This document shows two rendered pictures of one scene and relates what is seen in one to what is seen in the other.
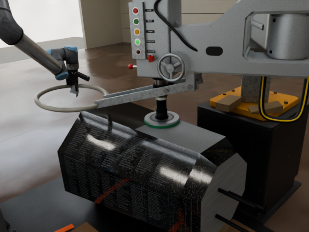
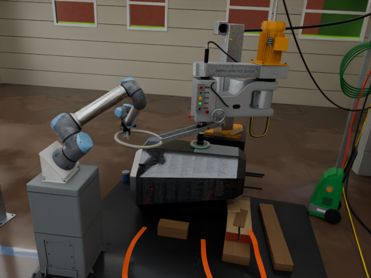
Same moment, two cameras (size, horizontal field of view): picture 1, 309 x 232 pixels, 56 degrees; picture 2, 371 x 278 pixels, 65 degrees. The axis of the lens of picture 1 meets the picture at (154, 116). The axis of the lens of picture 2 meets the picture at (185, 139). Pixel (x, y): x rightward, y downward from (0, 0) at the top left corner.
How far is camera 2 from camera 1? 1.97 m
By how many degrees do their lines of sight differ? 34
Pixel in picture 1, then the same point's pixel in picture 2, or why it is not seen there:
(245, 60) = (249, 110)
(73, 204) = (130, 217)
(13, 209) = not seen: hidden behind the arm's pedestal
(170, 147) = (221, 156)
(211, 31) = (236, 97)
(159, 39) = (210, 101)
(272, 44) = (258, 102)
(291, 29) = (267, 96)
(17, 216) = not seen: hidden behind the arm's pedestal
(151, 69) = (204, 117)
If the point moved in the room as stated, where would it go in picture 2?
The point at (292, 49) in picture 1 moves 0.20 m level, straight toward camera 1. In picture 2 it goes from (267, 104) to (276, 109)
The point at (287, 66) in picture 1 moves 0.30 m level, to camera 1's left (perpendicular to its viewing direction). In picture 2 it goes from (265, 111) to (245, 115)
